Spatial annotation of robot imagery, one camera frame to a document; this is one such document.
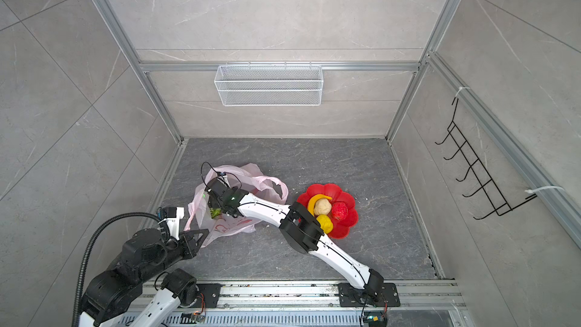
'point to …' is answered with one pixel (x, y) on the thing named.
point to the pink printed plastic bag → (249, 178)
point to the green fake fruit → (215, 212)
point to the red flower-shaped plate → (341, 227)
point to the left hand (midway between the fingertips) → (209, 227)
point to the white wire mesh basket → (268, 85)
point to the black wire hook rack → (498, 202)
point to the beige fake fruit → (322, 207)
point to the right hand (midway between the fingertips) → (218, 193)
